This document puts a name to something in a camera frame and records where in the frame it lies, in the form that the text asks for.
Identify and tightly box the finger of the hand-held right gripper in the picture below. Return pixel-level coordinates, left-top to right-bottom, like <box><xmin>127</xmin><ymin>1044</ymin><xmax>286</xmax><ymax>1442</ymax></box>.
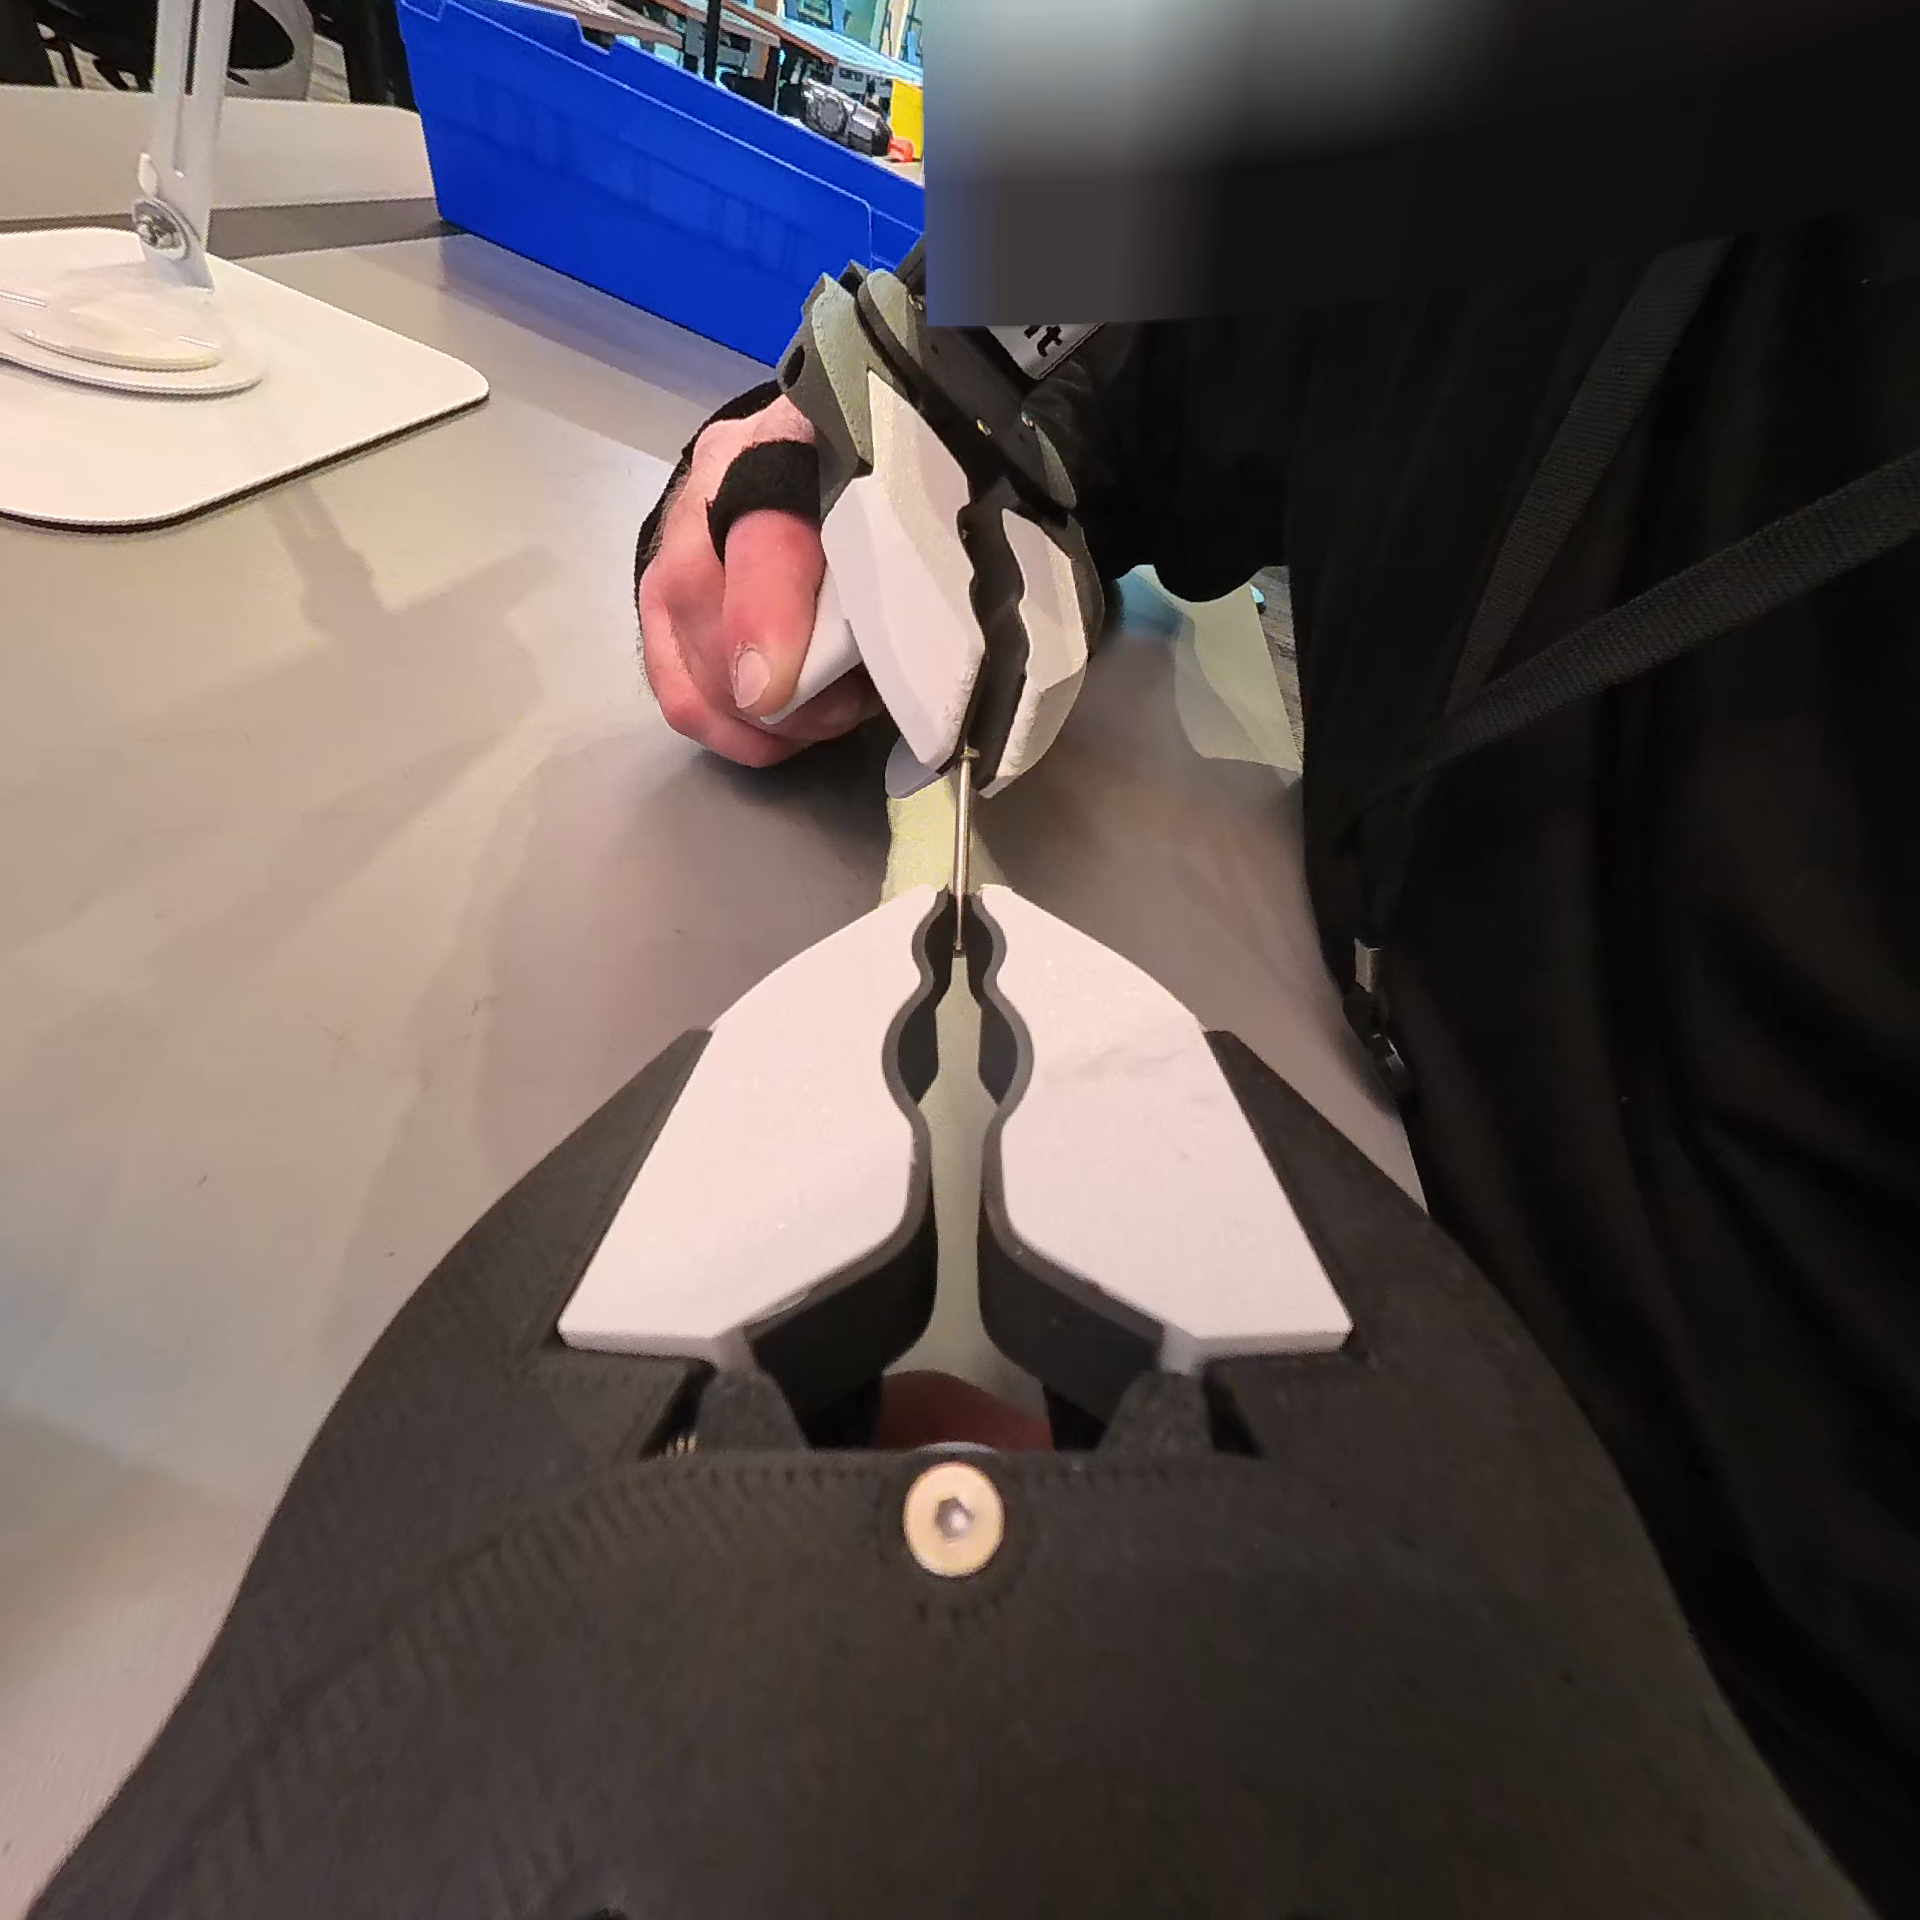
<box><xmin>753</xmin><ymin>376</ymin><xmax>991</xmax><ymax>769</ymax></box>
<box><xmin>967</xmin><ymin>504</ymin><xmax>1109</xmax><ymax>790</ymax></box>

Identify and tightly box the grey desk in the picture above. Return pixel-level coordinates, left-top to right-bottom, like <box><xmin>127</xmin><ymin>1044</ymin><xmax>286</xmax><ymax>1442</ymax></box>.
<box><xmin>0</xmin><ymin>225</ymin><xmax>1426</xmax><ymax>1920</ymax></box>

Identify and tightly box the person's black shirt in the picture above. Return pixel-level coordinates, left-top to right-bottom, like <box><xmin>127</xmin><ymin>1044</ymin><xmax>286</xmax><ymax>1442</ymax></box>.
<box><xmin>920</xmin><ymin>210</ymin><xmax>1920</xmax><ymax>1920</ymax></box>

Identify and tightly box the light grey table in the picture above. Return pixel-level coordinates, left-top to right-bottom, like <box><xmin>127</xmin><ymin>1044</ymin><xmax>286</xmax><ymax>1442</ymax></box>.
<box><xmin>0</xmin><ymin>83</ymin><xmax>440</xmax><ymax>232</ymax></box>

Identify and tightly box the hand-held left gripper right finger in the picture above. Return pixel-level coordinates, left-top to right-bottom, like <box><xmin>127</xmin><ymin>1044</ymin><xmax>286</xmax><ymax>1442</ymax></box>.
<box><xmin>960</xmin><ymin>887</ymin><xmax>1360</xmax><ymax>1454</ymax></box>

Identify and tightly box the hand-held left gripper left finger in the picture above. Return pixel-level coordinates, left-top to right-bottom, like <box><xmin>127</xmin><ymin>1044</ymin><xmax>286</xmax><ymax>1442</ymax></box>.
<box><xmin>554</xmin><ymin>887</ymin><xmax>962</xmax><ymax>1450</ymax></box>

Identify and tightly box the person's right hand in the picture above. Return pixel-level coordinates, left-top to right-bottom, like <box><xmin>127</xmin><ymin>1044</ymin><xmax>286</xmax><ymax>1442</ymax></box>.
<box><xmin>638</xmin><ymin>383</ymin><xmax>889</xmax><ymax>770</ymax></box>

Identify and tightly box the black shoulder strap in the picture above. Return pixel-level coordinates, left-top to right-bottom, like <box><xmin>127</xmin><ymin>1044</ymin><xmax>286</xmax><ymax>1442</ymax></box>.
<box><xmin>1319</xmin><ymin>241</ymin><xmax>1920</xmax><ymax>1098</ymax></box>

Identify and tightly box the white flat base plate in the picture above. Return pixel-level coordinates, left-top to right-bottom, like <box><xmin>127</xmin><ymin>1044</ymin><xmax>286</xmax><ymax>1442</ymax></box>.
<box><xmin>0</xmin><ymin>225</ymin><xmax>491</xmax><ymax>531</ymax></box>

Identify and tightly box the blue plastic bin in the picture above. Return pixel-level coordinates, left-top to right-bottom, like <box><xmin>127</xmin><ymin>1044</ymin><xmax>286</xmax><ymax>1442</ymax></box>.
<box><xmin>393</xmin><ymin>0</ymin><xmax>927</xmax><ymax>369</ymax></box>

